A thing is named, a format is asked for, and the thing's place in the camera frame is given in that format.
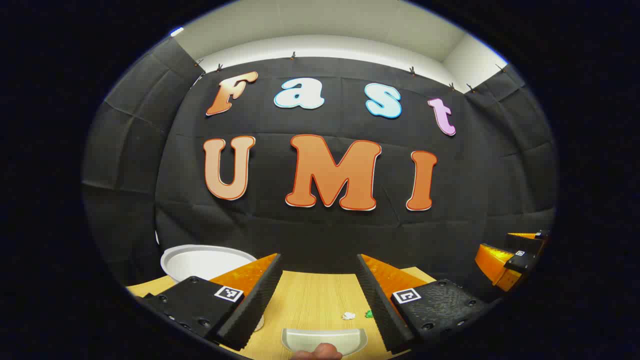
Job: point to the white plastic dustpan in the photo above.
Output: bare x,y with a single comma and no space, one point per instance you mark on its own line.
320,337

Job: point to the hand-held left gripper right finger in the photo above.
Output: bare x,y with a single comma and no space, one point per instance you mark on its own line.
382,310

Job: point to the white paper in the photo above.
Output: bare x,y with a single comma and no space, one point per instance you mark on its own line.
348,315

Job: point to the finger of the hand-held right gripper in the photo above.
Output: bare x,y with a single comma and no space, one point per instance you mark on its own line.
492,260
525,242

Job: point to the wooden desktop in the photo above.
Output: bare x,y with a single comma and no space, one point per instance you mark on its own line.
310,300

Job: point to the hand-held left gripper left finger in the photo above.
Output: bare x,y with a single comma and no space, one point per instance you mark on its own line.
255,305

